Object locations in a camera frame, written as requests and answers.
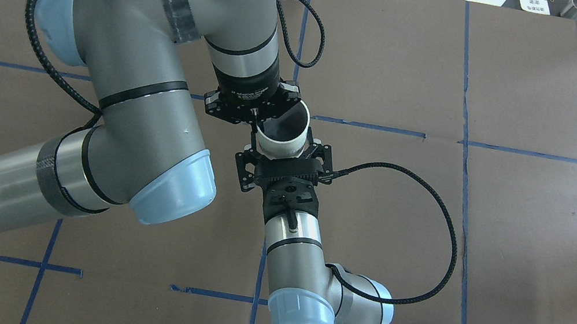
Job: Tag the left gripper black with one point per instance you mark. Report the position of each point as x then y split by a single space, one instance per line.
247 86

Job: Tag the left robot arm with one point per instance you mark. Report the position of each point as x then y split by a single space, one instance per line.
118 58

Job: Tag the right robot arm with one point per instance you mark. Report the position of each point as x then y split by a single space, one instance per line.
302 289

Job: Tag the white mug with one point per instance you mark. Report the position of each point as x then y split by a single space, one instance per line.
286 136

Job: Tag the black labelled box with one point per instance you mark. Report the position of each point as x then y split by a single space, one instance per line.
542 7

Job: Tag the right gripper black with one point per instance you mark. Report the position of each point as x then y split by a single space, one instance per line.
244 164

